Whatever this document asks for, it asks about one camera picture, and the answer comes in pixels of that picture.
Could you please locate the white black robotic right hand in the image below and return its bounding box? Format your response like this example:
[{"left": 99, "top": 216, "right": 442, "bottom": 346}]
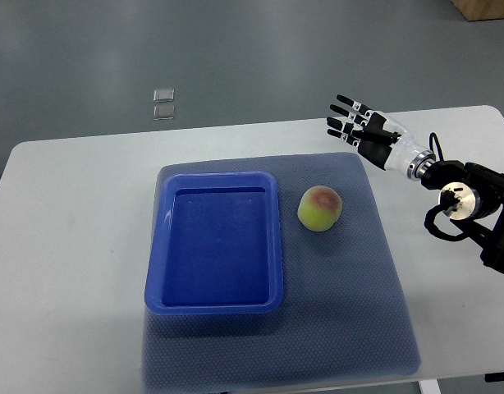
[{"left": 327, "top": 94, "right": 436, "bottom": 181}]

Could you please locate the green red peach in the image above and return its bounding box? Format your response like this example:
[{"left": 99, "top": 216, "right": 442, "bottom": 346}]
[{"left": 297, "top": 186, "right": 343, "bottom": 232}]

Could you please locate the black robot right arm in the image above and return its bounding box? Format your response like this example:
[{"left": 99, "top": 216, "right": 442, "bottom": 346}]
[{"left": 419, "top": 160, "right": 504, "bottom": 274}]

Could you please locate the upper metal floor plate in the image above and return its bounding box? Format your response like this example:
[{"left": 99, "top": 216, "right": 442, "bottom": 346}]
[{"left": 153, "top": 88, "right": 175, "bottom": 103}]

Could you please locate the metal floor plate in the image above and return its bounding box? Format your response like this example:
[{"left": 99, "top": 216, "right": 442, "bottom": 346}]
[
  {"left": 153, "top": 104, "right": 175, "bottom": 121},
  {"left": 153, "top": 88, "right": 175, "bottom": 103}
]

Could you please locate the lower metal floor plate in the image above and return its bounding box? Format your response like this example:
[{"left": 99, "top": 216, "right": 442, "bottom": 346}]
[{"left": 153, "top": 104, "right": 175, "bottom": 121}]

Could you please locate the wooden box corner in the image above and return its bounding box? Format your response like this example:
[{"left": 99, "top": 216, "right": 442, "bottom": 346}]
[{"left": 451, "top": 0, "right": 504, "bottom": 21}]

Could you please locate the blue mesh table mat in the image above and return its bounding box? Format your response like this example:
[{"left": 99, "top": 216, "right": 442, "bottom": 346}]
[{"left": 142, "top": 153, "right": 420, "bottom": 393}]

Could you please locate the blue plastic tray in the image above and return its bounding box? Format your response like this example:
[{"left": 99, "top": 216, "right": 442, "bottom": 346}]
[{"left": 144, "top": 172, "right": 283, "bottom": 316}]

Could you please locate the white table leg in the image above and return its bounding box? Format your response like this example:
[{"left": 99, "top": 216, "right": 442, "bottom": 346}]
[{"left": 418, "top": 379, "right": 442, "bottom": 394}]

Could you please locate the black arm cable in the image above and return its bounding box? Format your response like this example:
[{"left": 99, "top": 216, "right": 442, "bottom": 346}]
[{"left": 428, "top": 131, "right": 447, "bottom": 162}]

